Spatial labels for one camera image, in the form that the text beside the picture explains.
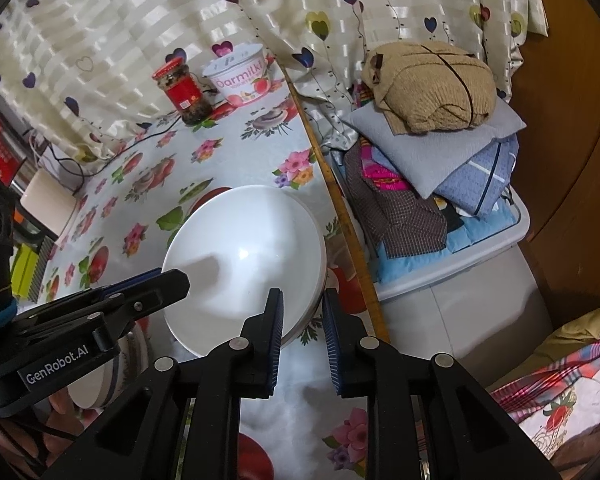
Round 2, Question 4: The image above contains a brown knit garment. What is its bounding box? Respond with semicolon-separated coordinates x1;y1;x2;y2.
362;41;497;135

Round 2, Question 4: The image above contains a person's left hand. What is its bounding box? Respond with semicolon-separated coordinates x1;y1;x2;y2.
0;387;105;471

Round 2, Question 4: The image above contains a white plastic storage bin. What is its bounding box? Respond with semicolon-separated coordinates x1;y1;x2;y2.
330;150;553;411

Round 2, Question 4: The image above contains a black power cable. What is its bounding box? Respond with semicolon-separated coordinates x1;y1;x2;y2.
44;75;221;196

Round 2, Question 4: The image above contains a wooden stick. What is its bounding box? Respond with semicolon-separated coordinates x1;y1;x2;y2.
282;62;391;341

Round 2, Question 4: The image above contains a blue checked cloth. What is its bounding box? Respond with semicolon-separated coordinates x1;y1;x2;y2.
432;135;521;218

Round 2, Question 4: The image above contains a dark plaid shirt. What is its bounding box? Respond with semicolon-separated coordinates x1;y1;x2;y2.
343;147;451;260

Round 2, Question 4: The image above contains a white bowl blue striped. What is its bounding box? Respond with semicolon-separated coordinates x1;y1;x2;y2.
161;185;328;361
67;320;153;411

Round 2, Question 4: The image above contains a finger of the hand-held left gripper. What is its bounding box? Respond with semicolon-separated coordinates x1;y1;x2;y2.
14;269;191;348
44;268;165;308

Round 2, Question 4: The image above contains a white electric kettle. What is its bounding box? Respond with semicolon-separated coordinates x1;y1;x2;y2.
20;169;78;238

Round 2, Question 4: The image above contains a pink patterned cloth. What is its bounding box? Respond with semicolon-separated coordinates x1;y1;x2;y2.
357;140;411;193

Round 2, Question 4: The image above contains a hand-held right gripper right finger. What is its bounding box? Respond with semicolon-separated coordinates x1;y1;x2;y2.
322;287;563;480

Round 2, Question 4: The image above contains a plaid and floral bedding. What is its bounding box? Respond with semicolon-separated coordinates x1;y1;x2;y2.
487;337;600;426

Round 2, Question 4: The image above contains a cream curtain heart print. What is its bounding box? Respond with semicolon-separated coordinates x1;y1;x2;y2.
0;0;551;161

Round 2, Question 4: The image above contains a wooden wardrobe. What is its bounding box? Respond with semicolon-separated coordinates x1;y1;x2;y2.
505;0;600;341

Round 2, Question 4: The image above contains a white yogurt tub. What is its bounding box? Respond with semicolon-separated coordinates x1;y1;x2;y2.
201;43;271;107

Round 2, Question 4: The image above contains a lime green box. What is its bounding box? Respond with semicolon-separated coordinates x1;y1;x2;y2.
10;245;40;301

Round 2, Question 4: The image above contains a glass jar red lid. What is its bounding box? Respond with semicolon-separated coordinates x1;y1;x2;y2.
152;57;215;127

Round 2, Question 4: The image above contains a light blue cloth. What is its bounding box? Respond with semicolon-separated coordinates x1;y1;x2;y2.
375;205;521;286

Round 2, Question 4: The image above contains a yellow green cloth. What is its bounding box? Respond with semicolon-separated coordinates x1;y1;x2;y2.
550;305;600;361

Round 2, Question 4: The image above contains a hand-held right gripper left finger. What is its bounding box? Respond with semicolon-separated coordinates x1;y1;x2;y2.
42;287;285;480

